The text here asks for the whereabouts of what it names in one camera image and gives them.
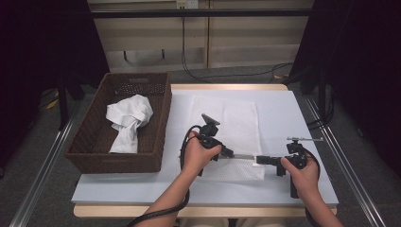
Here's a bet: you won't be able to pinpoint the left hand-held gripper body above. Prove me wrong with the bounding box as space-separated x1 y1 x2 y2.
198 113 226 152

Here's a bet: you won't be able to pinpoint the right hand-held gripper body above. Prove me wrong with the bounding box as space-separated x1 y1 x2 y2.
282 136 324 168

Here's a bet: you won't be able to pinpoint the white towel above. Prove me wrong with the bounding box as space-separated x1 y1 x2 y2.
185 94 266 182

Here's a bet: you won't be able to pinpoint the white cloth garment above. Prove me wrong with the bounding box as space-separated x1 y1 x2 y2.
105 94 154 154

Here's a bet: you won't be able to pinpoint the brown wicker basket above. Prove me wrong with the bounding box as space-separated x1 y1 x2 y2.
64 72 173 174

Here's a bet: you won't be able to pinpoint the person's left hand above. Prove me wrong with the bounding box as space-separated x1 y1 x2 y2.
182 131 222 178

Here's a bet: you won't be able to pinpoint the person's right hand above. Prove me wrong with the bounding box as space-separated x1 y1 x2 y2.
280 157 321 202

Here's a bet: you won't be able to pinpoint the person's beige trousers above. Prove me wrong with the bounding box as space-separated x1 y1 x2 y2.
179 217 288 227

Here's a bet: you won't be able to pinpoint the beige wooden cabinet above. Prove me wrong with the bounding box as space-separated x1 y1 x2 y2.
87 0 315 74

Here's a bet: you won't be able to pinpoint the dark curtain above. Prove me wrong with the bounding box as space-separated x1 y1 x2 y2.
289 0 401 178
0 0 110 178

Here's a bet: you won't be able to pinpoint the black horizontal metal bar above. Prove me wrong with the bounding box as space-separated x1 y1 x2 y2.
89 9 316 18

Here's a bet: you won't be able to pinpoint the white power outlet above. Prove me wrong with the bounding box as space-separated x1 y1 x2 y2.
176 0 200 9

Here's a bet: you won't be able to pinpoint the black metal stand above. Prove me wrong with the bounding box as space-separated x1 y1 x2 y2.
56 72 86 131

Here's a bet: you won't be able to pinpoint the yellow floor tape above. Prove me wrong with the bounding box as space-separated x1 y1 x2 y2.
45 91 61 111

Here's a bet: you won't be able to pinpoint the black floor cables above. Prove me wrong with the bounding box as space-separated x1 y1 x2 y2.
306 91 336 131

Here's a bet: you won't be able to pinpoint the aluminium floor rail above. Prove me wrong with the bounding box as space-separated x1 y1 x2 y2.
304 97 387 227
9 116 77 227

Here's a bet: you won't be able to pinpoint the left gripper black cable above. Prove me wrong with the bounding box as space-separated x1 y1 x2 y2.
127 125 202 227

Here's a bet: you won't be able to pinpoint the thin black wall cable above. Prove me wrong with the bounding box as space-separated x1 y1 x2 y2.
181 9 294 83

